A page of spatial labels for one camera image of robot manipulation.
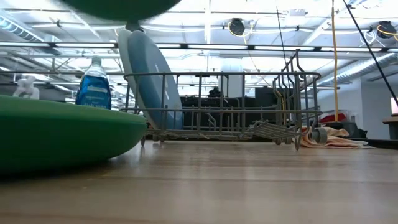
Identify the peach waffle towel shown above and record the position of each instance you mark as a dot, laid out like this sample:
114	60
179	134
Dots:
337	141

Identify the black cabinet row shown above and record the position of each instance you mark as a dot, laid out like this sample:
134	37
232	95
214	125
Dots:
267	96

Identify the teal plate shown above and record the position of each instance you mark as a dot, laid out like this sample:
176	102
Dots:
124	9

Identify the lit computer monitor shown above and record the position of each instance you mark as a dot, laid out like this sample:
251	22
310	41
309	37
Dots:
395	105

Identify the silver ribbed ceiling duct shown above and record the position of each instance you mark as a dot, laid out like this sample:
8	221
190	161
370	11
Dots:
18	29

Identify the blue dish soap bottle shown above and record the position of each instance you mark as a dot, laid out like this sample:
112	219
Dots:
93	90

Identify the white ceiling duct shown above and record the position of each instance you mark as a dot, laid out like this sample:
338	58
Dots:
363	70

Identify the wooden side desk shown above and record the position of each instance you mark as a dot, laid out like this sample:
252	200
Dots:
391	124

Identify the dark green plate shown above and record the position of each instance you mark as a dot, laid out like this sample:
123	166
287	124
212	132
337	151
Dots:
46	149

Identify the red flat object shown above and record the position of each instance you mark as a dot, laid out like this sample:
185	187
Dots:
334	119

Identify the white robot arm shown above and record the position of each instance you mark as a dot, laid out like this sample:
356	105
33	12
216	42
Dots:
26	88

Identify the long ceiling light rail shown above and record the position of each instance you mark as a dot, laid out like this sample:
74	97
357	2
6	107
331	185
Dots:
77	45

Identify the pale blue plate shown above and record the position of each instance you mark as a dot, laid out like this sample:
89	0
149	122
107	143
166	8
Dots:
124	53

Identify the white building column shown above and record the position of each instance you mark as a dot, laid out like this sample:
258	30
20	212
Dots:
231	81

